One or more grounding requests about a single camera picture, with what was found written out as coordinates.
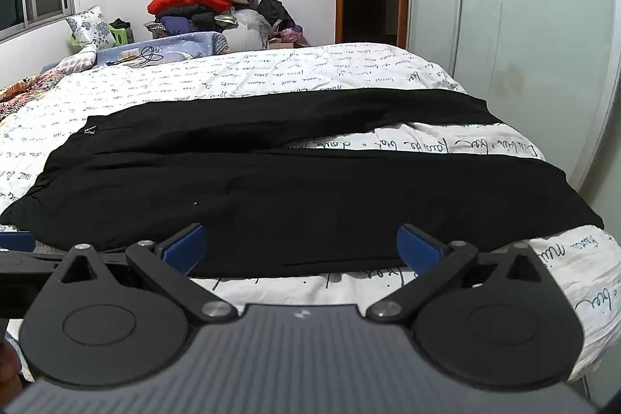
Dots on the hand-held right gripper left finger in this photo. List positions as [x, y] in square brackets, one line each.
[187, 246]

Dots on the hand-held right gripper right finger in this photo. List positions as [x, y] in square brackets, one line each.
[417, 244]

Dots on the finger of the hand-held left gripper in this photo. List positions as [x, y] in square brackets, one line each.
[19, 261]

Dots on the black pants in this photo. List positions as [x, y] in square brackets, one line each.
[291, 200]

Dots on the colourful floral blanket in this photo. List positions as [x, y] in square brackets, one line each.
[29, 89]

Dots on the blue storage bin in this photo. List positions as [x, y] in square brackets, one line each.
[194, 45]

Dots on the white script-printed quilt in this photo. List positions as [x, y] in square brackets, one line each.
[291, 69]

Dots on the green bag with plastic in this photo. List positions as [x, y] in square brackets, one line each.
[121, 34]

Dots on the floral pillow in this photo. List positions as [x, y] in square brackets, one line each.
[92, 28]

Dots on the pile of clothes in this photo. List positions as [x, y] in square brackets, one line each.
[203, 1]

